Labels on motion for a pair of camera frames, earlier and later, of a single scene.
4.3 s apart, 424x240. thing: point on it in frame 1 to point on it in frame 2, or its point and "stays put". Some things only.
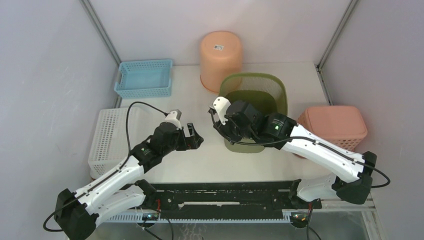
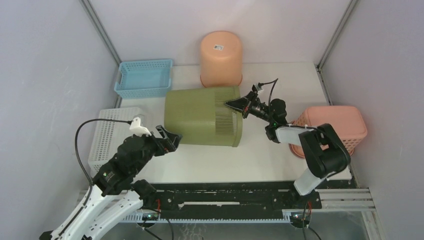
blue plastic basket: x=144 y=79 stays put
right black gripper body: x=230 y=131 to x=256 y=107
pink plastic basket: x=343 y=126 stays put
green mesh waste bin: x=268 y=92 to x=201 y=116
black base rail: x=183 y=200 stays put
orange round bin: x=221 y=55 stays put
